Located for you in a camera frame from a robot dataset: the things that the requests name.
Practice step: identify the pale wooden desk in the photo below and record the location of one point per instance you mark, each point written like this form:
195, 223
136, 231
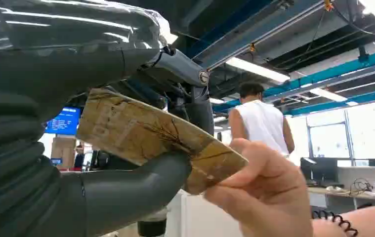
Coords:
344, 193

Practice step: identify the person's hand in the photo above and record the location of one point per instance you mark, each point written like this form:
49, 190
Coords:
265, 193

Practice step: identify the long ceiling light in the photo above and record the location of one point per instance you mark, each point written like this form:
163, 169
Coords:
328, 95
256, 69

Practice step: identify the small ceiling light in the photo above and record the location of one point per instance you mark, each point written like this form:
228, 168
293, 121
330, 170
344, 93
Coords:
216, 100

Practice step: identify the white partition panel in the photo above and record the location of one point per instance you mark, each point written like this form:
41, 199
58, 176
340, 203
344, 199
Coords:
203, 219

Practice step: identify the blue ceiling beam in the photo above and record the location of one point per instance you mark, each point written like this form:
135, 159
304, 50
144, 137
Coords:
331, 72
354, 100

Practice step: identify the standing person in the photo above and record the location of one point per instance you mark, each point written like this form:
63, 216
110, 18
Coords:
262, 124

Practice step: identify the black cylindrical post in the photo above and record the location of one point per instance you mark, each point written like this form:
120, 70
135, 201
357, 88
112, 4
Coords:
152, 228

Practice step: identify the distant person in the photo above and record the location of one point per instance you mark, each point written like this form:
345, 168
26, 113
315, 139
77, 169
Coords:
79, 158

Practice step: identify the black computer monitor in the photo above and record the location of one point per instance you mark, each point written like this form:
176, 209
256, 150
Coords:
318, 170

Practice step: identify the brown cardboard box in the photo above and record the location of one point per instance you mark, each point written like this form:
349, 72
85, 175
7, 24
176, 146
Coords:
63, 150

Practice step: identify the black office chair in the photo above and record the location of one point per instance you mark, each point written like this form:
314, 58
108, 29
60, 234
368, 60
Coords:
99, 160

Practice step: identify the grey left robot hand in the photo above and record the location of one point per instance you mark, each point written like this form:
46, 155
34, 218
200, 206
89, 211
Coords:
76, 65

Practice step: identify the blue wall screen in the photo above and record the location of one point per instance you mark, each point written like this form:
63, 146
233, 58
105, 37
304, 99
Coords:
63, 121

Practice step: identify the ribbed grey left robot arm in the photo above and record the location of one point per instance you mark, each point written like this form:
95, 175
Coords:
7, 170

